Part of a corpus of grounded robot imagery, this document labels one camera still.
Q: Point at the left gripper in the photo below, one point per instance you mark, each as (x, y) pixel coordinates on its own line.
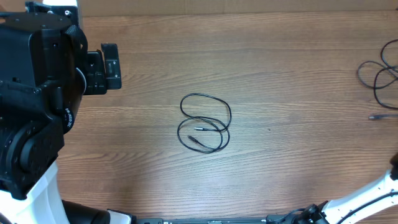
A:
(99, 83)

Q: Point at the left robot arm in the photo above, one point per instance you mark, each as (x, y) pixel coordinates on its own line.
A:
(46, 69)

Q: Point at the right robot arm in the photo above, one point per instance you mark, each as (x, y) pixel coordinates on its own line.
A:
(370, 199)

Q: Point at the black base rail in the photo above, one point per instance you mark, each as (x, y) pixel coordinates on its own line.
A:
(270, 219)

